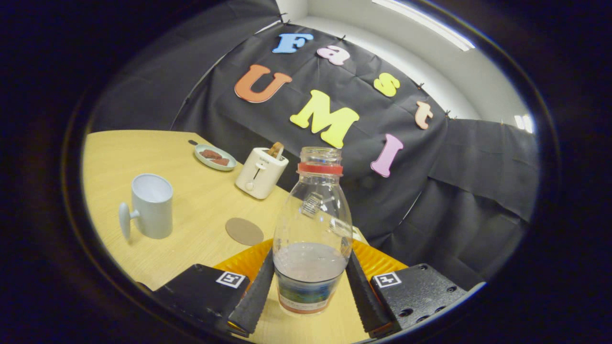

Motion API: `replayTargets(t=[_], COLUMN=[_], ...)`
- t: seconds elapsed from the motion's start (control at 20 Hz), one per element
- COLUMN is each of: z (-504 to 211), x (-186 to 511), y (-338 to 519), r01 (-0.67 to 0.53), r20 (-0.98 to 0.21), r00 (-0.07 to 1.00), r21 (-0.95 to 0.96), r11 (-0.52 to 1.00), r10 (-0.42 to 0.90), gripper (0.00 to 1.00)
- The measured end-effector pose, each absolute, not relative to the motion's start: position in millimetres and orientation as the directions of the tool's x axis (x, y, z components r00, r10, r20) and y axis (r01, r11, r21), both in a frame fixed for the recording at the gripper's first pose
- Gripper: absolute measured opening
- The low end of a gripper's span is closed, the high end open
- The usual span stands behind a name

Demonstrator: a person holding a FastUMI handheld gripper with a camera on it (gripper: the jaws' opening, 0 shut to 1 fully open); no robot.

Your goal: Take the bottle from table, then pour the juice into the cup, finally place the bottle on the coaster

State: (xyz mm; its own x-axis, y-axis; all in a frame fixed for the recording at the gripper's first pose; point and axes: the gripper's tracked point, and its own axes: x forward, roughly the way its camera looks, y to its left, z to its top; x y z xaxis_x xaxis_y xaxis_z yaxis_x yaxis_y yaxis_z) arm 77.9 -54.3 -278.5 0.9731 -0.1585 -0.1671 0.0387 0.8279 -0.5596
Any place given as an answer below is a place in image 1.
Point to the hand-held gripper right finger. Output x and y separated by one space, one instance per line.
366 296

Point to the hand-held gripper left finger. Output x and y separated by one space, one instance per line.
256 296

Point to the clear plastic juice bottle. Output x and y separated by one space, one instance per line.
313 267

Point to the round brown coaster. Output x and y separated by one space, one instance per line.
244 231

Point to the light blue cup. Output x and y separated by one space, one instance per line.
153 210

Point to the wooden table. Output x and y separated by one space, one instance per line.
201 200

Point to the white toaster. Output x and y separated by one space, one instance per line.
258 177

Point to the brown bread slice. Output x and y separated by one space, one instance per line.
210 154
221 162

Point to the light green plate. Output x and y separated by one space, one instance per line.
204 161

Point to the brown toast slice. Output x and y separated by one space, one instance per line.
275 149

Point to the small ceiling light panel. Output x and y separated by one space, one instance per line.
523 123

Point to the long ceiling light panel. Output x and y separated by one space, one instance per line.
425 24

